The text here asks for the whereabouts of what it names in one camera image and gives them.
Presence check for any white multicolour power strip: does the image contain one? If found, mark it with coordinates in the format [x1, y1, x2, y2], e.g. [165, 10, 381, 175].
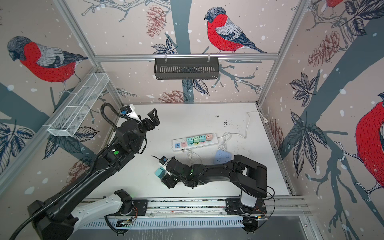
[172, 133, 219, 152]

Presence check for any pink USB charger plug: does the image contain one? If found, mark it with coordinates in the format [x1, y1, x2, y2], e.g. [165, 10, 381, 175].
[206, 134, 213, 141]

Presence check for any green charger plug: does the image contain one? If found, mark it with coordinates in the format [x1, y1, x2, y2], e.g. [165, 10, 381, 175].
[193, 136, 200, 143]

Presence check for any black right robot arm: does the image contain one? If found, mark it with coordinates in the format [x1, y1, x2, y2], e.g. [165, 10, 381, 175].
[159, 155, 267, 208]

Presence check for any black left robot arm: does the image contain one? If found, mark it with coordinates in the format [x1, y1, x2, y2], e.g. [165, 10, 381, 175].
[10, 103, 160, 240]

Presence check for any blue square socket cube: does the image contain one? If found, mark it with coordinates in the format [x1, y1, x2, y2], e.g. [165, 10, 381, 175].
[214, 150, 233, 165]

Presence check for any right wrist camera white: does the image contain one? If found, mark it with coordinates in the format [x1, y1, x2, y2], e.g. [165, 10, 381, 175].
[159, 156, 171, 175]

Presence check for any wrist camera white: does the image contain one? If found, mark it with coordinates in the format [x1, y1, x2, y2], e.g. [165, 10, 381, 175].
[159, 156, 171, 175]
[120, 104, 141, 122]

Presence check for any white cube socket cable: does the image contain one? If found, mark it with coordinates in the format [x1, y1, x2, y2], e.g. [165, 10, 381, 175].
[183, 149, 203, 165]

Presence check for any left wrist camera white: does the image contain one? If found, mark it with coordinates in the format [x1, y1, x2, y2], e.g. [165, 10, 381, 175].
[120, 104, 141, 122]

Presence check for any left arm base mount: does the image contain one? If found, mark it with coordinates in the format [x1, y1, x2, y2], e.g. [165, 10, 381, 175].
[108, 199, 148, 217]

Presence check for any white power strip cable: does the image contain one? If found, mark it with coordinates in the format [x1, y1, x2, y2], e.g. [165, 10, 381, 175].
[215, 110, 268, 142]

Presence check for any black wall shelf basket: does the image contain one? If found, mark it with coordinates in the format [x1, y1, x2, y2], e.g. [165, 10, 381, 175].
[154, 58, 220, 80]

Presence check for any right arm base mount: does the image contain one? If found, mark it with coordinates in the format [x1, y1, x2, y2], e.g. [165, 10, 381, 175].
[225, 198, 267, 217]

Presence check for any white wire mesh shelf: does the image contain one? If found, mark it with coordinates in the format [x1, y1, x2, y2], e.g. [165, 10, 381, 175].
[48, 73, 110, 137]

